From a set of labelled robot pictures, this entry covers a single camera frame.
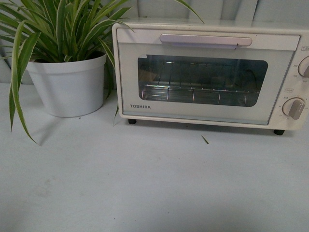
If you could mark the wire oven rack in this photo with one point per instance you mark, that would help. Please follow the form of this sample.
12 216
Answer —
224 97

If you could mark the black left oven foot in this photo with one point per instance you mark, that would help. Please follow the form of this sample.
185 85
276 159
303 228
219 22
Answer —
132 121

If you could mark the white plant pot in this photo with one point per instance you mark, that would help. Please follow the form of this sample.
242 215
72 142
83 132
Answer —
69 89

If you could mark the black right oven foot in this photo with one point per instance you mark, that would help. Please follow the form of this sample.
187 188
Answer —
279 132

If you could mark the green spider plant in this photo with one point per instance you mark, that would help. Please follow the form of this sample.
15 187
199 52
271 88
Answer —
55 31

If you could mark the glass oven door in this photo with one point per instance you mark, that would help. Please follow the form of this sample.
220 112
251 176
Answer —
207 113

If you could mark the lower timer knob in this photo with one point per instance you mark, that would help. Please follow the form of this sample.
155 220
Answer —
293 107

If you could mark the black oven foot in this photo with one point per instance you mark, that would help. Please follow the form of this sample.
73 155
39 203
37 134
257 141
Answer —
279 132
132 121

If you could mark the upper temperature knob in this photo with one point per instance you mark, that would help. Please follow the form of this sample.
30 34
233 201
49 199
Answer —
303 68

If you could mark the lilac oven door handle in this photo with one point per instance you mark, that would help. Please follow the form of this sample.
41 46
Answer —
205 41

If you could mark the cream Toshiba toaster oven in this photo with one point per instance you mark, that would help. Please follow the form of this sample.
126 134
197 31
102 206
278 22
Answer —
277 31

